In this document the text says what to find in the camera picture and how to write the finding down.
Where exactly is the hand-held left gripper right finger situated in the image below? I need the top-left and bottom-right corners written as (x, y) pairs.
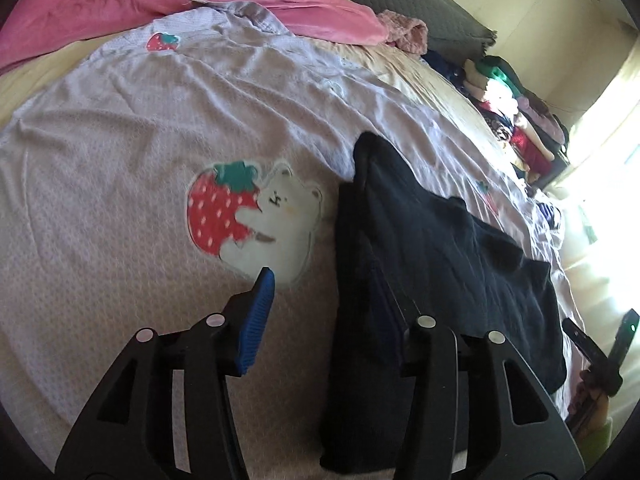
top-left (369, 271), bottom-right (586, 480)

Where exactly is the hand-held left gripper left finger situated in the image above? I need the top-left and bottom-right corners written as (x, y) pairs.
top-left (54, 267), bottom-right (276, 480)

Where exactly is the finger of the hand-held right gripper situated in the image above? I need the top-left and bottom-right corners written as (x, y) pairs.
top-left (562, 317), bottom-right (609, 369)

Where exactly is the black sweater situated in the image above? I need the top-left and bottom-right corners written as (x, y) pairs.
top-left (319, 131), bottom-right (569, 476)

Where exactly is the person's right forearm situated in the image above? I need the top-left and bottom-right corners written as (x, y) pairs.
top-left (581, 417), bottom-right (619, 467)

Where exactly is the pile of folded clothes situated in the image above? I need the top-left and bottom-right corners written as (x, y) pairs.
top-left (461, 54), bottom-right (572, 188)

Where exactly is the person's right hand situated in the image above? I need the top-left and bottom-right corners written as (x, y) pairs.
top-left (569, 371), bottom-right (611, 433)

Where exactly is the strawberry printed lilac blanket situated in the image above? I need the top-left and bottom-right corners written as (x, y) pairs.
top-left (0, 1), bottom-right (587, 477)

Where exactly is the dark blue garment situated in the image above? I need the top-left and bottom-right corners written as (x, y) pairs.
top-left (424, 49), bottom-right (470, 88)

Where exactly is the pink fluffy garment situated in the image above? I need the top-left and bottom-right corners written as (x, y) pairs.
top-left (376, 9), bottom-right (431, 57)

